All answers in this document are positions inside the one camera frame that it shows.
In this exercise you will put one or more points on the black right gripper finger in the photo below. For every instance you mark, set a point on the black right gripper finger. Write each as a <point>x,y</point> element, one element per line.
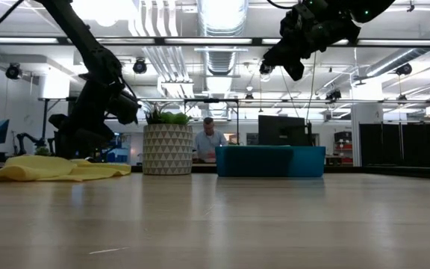
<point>298,69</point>
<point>278,59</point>

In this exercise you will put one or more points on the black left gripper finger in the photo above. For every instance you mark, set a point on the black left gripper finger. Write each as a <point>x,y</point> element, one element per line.
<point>90,143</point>
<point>61,134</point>

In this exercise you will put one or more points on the yellow microfiber towel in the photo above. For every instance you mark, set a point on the yellow microfiber towel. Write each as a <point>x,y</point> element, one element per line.
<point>50,168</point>

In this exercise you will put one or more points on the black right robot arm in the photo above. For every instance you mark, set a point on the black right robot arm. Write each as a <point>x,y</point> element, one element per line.
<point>371,9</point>

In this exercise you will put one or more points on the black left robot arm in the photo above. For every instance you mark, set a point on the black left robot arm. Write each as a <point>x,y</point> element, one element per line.
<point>88,45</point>

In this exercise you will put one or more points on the black background robot arm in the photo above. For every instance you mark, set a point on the black background robot arm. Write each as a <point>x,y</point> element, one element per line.
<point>22,138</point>

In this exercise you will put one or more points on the black computer monitor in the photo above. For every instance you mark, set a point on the black computer monitor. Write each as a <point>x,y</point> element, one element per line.
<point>282,130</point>

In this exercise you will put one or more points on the succulent in triangle-patterned pot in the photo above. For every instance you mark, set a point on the succulent in triangle-patterned pot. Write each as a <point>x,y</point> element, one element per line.
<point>168,149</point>

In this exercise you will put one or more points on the red storage shelf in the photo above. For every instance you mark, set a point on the red storage shelf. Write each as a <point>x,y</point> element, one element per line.
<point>343,145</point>

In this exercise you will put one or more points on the blue plastic bin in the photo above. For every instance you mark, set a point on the blue plastic bin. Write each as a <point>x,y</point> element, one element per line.
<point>274,162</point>

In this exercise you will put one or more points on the person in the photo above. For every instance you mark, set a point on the person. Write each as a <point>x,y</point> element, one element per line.
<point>209,142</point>

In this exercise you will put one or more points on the black partition curtain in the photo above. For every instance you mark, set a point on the black partition curtain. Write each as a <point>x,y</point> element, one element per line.
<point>386,142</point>

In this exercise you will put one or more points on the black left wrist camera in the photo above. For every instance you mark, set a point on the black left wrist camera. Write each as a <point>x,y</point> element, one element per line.
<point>125,108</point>

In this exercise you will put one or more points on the silver ventilation duct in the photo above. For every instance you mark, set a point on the silver ventilation duct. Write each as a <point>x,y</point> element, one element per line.
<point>220,15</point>

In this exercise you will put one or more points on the black background rig frame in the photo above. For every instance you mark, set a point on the black background rig frame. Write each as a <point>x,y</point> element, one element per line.
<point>211,100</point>

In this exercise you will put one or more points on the black overhead frame beam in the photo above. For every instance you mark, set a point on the black overhead frame beam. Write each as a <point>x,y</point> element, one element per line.
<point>200,40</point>

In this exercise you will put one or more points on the black metal table frame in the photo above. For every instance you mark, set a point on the black metal table frame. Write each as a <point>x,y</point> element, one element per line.
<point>204,169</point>

